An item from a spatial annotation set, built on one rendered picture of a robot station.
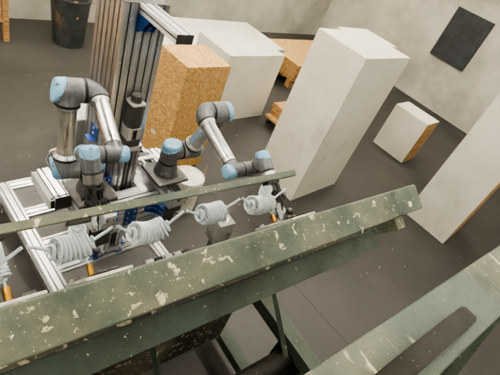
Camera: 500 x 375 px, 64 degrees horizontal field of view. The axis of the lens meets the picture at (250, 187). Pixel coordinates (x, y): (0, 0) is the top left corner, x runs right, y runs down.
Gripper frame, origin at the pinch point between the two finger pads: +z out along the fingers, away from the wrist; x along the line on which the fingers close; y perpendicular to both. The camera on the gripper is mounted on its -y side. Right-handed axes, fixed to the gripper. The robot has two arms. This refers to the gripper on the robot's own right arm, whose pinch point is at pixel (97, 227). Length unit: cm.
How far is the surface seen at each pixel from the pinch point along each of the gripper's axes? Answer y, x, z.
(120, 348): 75, -29, 0
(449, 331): 142, -10, -31
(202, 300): 76, -4, -2
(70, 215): 69, -35, -36
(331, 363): 133, -27, -31
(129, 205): 71, -21, -35
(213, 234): -28, 86, 41
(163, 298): 89, -25, -19
